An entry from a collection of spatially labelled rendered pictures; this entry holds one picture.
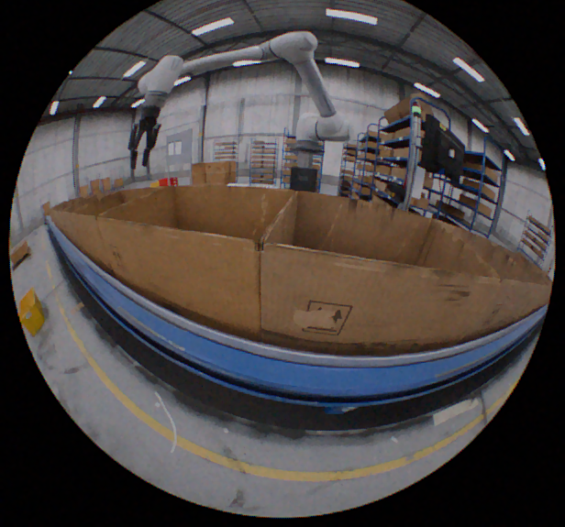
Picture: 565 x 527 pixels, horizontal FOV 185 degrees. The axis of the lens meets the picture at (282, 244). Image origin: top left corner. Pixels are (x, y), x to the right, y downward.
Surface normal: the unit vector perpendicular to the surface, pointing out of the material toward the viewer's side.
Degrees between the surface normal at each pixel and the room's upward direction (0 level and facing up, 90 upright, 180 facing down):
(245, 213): 90
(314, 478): 0
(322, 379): 0
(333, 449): 0
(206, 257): 90
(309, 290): 90
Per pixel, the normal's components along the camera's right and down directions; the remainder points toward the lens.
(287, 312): -0.21, 0.44
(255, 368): 0.07, -0.89
